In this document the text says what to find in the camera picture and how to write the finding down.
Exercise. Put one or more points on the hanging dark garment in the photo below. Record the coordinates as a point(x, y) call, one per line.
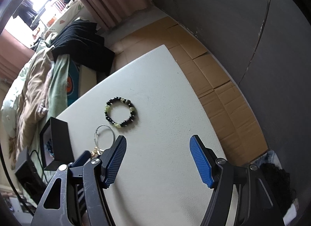
point(26, 12)

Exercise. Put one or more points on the pink left curtain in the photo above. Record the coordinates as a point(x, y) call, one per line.
point(14, 55)

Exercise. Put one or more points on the gold butterfly brooch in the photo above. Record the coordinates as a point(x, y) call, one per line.
point(95, 153)

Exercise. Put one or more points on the green bed sheet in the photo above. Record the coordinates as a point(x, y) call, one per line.
point(57, 103)

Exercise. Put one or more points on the black clothing on bed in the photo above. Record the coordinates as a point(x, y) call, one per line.
point(84, 46)

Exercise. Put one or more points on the patterned window seat cushion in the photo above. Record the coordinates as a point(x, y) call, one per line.
point(69, 14)

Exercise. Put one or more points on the black open jewelry box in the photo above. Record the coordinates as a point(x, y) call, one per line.
point(55, 145)

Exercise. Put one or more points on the dark wardrobe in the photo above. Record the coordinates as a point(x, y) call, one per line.
point(265, 47)

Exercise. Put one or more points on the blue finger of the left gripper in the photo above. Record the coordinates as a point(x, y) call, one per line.
point(82, 159)

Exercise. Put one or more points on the cardboard floor sheets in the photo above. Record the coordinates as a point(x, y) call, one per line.
point(231, 117)

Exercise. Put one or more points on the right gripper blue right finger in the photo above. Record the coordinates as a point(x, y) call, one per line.
point(255, 204)

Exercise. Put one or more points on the beige duvet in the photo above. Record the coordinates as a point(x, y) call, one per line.
point(33, 102)

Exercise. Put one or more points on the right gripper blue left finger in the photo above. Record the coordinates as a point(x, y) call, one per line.
point(59, 204)

